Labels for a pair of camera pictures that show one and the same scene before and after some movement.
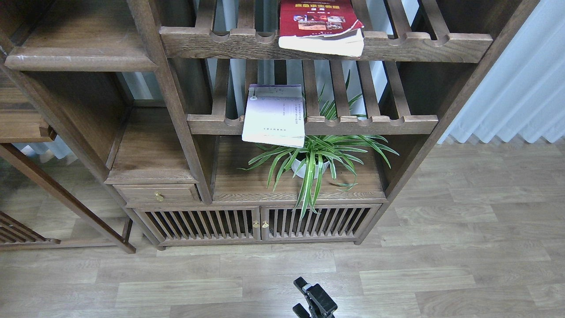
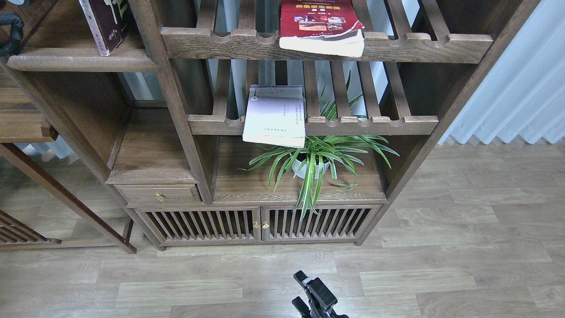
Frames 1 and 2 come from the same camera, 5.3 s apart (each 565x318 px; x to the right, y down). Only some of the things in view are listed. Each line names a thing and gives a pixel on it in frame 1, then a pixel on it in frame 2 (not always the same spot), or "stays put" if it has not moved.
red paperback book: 329,27 stays put
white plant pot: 300,173 stays put
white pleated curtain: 523,94 stays put
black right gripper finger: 320,304 → 325,298
